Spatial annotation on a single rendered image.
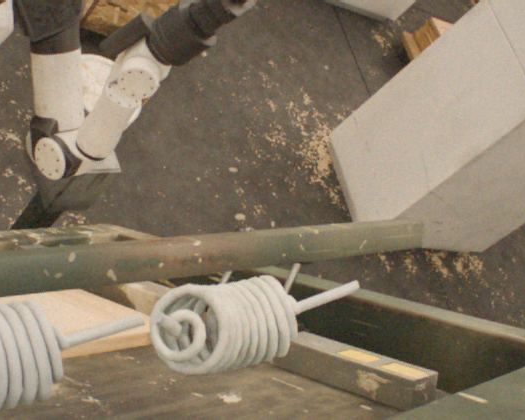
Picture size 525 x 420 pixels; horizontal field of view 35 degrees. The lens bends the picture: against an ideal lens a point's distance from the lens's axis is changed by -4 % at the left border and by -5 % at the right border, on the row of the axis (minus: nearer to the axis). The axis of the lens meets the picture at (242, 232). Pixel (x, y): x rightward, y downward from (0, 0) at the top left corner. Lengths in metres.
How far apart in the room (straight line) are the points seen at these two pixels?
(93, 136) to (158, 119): 2.01
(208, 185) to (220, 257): 2.93
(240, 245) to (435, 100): 3.11
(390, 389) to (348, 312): 0.37
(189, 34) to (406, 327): 0.55
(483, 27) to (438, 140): 0.50
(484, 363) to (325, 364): 0.26
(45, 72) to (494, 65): 2.25
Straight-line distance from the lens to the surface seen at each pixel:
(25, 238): 1.73
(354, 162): 3.87
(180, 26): 1.32
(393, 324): 1.31
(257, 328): 0.61
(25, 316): 0.49
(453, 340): 1.25
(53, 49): 1.51
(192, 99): 3.68
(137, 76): 1.35
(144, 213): 3.17
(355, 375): 1.05
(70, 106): 1.54
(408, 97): 3.70
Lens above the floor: 2.27
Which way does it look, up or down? 42 degrees down
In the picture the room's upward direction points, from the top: 49 degrees clockwise
